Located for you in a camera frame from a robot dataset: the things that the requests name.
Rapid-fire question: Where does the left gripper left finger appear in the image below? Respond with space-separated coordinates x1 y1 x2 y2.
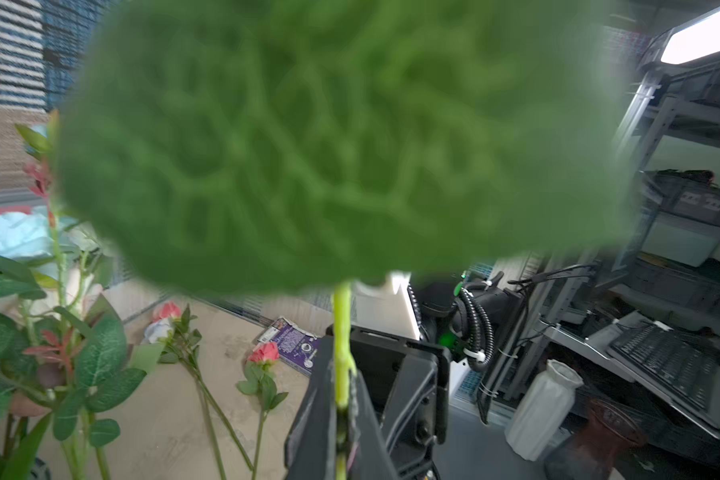
284 352 337 480

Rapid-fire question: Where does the coral pink rose stem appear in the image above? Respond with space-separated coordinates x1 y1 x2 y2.
236 342 289 479

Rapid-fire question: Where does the black keyboard on desk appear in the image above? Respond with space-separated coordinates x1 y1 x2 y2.
607 325 720 425

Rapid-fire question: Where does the peach peony stem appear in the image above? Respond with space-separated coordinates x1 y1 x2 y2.
0 252 147 479

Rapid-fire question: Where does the dark red background vase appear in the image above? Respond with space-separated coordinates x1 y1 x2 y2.
543 399 647 480

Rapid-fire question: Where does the white ceramic vase background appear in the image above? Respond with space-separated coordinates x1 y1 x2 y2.
505 360 583 461

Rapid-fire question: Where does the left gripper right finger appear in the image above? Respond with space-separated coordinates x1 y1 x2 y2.
346 373 398 480

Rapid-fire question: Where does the large pink rose stem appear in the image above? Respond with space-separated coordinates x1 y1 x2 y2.
53 0 637 480

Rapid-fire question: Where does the light blue peony stem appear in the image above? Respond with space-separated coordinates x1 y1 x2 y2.
0 109 103 326

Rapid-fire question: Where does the purple packet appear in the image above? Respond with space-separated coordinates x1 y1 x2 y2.
256 317 320 376

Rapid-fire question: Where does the pile of artificial flowers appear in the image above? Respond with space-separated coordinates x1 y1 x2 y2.
142 301 254 479

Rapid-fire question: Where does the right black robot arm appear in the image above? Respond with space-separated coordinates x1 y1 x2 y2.
305 284 451 479

